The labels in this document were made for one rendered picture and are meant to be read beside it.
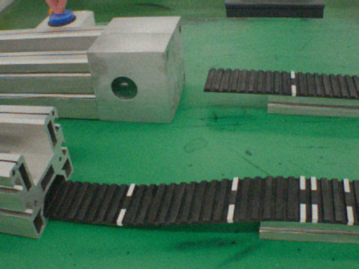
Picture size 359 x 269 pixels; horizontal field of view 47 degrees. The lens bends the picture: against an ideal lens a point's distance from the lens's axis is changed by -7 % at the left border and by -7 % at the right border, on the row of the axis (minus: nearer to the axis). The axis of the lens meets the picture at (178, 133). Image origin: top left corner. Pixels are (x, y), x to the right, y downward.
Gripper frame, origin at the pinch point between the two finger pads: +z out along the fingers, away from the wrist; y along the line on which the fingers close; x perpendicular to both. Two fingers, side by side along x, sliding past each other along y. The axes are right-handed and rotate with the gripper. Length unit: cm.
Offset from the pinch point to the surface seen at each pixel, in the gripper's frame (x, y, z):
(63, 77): 8.5, 17.8, 2.1
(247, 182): 30.7, 30.2, 5.0
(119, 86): 15.5, 17.8, 3.3
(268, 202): 32.7, 32.8, 4.7
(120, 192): 18.8, 30.6, 7.1
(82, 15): 2.9, -2.0, 2.2
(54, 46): 3.9, 10.7, 1.5
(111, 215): 18.8, 33.6, 7.1
